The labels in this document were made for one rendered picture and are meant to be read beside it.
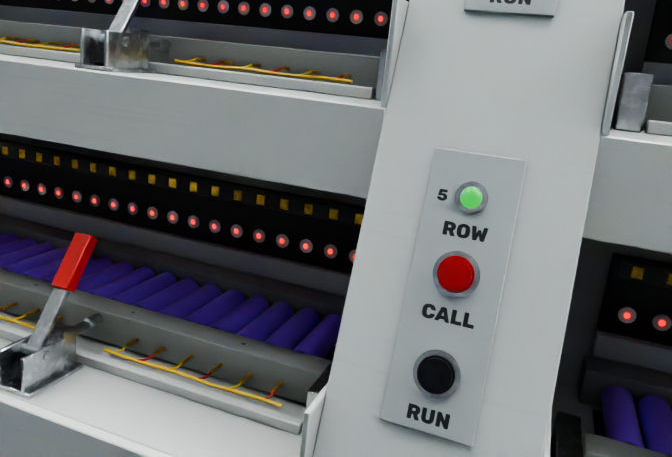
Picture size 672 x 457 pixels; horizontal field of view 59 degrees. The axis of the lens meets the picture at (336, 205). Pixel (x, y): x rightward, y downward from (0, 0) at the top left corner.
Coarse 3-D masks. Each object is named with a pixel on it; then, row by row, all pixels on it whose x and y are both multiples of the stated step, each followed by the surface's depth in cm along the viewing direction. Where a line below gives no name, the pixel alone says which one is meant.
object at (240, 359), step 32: (0, 288) 41; (32, 288) 40; (64, 320) 40; (128, 320) 38; (160, 320) 38; (160, 352) 37; (192, 352) 36; (224, 352) 35; (256, 352) 35; (288, 352) 35; (256, 384) 35; (288, 384) 34
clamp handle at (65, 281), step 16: (80, 240) 36; (96, 240) 36; (64, 256) 35; (80, 256) 35; (64, 272) 35; (80, 272) 35; (64, 288) 35; (48, 304) 35; (48, 320) 34; (32, 336) 34; (48, 336) 34
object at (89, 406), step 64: (192, 256) 49; (256, 256) 47; (0, 320) 41; (64, 384) 34; (128, 384) 35; (192, 384) 35; (320, 384) 31; (0, 448) 33; (64, 448) 31; (128, 448) 29; (192, 448) 30; (256, 448) 30
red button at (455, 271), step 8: (456, 256) 25; (440, 264) 25; (448, 264) 25; (456, 264) 25; (464, 264) 25; (440, 272) 25; (448, 272) 25; (456, 272) 25; (464, 272) 25; (472, 272) 25; (440, 280) 25; (448, 280) 25; (456, 280) 25; (464, 280) 25; (472, 280) 25; (448, 288) 25; (456, 288) 25; (464, 288) 25
